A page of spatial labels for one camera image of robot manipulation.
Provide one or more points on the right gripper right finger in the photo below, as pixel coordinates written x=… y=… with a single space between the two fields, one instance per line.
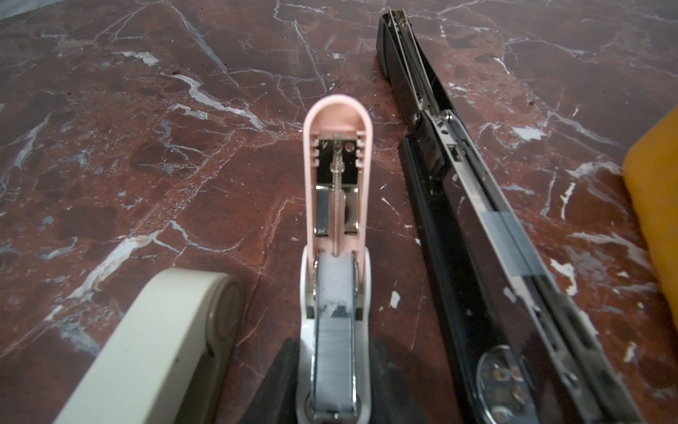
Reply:
x=391 y=400

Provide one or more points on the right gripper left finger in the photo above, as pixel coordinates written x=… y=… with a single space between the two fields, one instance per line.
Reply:
x=275 y=400

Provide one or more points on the yellow plastic tray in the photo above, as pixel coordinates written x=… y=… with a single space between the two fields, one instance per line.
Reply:
x=650 y=175

